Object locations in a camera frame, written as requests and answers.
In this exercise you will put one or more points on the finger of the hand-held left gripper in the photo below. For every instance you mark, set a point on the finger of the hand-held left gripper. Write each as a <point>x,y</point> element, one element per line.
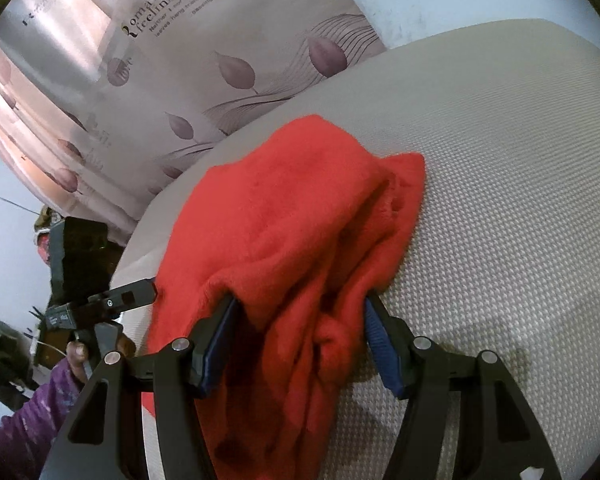
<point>130,296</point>

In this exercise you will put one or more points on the dark green cloth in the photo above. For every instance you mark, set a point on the dark green cloth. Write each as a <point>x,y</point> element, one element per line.
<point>0,355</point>

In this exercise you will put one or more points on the grey textured mattress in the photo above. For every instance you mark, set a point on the grey textured mattress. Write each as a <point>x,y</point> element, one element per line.
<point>505,185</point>

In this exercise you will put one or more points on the colourful patterned cloth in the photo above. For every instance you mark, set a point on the colourful patterned cloth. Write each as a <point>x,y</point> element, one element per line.
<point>44,240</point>

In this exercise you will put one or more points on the red knit sweater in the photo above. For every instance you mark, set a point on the red knit sweater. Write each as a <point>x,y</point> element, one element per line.
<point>290,220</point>

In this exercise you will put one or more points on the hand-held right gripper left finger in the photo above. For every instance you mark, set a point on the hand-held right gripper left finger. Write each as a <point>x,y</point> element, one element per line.
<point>220,345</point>

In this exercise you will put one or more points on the person's left hand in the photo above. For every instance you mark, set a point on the person's left hand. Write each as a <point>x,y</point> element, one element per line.
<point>77,355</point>

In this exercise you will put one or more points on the white paper scrap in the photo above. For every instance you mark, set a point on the white paper scrap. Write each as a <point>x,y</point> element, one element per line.
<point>531,474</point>

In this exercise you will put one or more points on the leaf print curtain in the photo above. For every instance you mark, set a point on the leaf print curtain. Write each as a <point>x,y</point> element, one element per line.
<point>195,60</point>

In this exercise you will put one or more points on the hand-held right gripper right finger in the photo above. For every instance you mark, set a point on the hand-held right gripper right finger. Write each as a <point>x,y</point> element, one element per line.
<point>380,350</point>

